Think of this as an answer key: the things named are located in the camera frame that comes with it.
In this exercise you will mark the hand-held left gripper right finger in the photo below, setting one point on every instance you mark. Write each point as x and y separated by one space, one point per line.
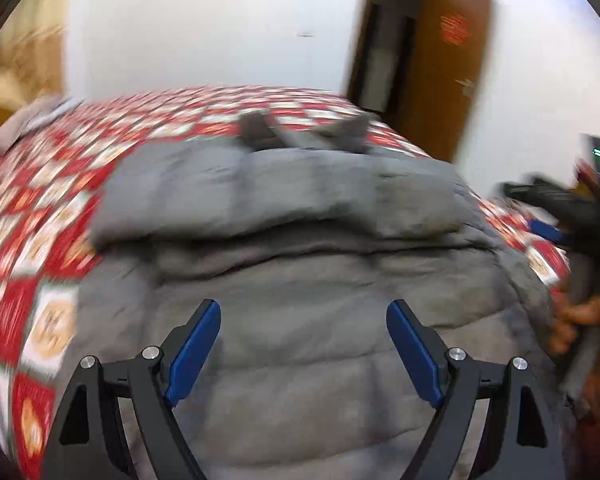
412 355

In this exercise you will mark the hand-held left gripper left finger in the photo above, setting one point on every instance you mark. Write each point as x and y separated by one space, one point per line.
195 355

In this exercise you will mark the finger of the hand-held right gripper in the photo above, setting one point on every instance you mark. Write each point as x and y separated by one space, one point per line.
547 231
535 191

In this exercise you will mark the grey puffer jacket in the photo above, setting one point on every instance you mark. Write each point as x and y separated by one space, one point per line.
300 260

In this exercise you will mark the person's right hand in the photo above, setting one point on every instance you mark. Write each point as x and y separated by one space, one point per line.
580 317

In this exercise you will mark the brown wooden door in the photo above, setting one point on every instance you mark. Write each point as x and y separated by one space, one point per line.
440 95

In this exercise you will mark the red door decoration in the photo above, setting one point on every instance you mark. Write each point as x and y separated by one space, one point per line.
454 27

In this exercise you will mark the red patchwork quilt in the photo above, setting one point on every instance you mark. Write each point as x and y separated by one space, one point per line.
40 200

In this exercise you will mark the grey cloth at bed corner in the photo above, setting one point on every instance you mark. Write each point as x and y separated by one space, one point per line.
35 117

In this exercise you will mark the beige curtain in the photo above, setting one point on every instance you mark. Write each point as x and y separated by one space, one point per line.
35 35

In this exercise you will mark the dark door frame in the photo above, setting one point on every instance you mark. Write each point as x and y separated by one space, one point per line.
367 60

